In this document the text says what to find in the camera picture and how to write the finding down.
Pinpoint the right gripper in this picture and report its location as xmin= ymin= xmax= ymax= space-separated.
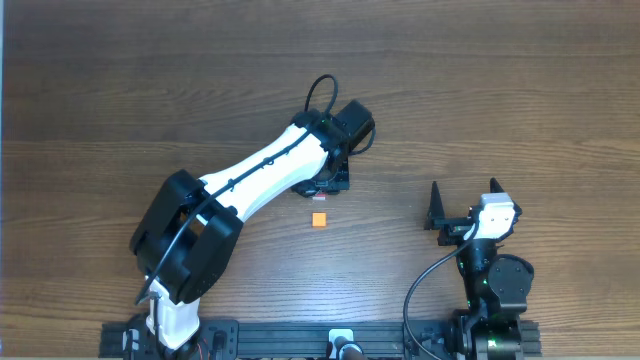
xmin=424 ymin=177 xmax=524 ymax=247

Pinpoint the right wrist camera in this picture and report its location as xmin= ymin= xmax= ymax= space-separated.
xmin=469 ymin=192 xmax=517 ymax=240

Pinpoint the mounting rail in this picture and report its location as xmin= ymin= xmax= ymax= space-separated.
xmin=99 ymin=318 xmax=544 ymax=360

